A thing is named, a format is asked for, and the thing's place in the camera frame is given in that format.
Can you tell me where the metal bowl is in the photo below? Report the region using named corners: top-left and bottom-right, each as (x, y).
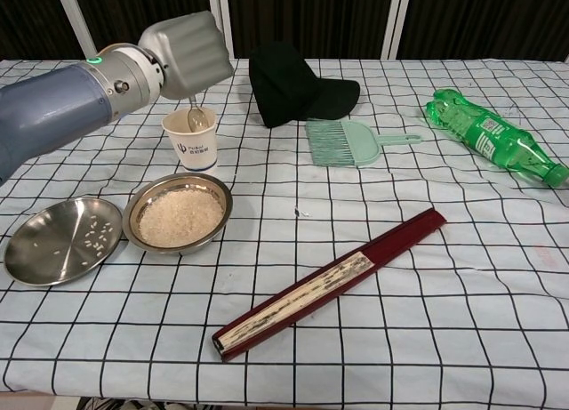
top-left (122, 173), bottom-right (234, 256)

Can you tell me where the metal spoon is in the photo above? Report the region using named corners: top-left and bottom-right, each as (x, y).
top-left (186, 96), bottom-right (208, 133)

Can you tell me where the white black-checked tablecloth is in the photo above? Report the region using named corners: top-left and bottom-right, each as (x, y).
top-left (0, 56), bottom-right (569, 410)

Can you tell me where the green plastic bottle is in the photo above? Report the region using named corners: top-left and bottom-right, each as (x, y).
top-left (421, 87), bottom-right (569, 189)

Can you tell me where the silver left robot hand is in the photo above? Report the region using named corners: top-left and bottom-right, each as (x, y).
top-left (138, 10), bottom-right (235, 102)

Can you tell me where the mint green hand brush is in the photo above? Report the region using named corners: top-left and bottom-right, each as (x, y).
top-left (304, 118), bottom-right (424, 169)

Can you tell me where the white rice heap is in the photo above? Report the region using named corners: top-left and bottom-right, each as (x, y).
top-left (137, 188), bottom-right (224, 250)

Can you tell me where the shallow metal plate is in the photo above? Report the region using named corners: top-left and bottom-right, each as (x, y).
top-left (3, 197), bottom-right (124, 287)

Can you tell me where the white paper cup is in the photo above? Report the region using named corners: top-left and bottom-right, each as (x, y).
top-left (160, 107), bottom-right (220, 171)

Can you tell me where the white frame post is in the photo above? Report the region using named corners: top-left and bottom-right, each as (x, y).
top-left (381, 0), bottom-right (413, 60)
top-left (207, 0), bottom-right (236, 59)
top-left (57, 0), bottom-right (101, 60)

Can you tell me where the black baseball cap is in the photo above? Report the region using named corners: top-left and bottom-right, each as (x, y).
top-left (247, 39), bottom-right (361, 129)

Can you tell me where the folded dark red fan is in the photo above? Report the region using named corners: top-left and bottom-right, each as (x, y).
top-left (211, 207), bottom-right (447, 362)

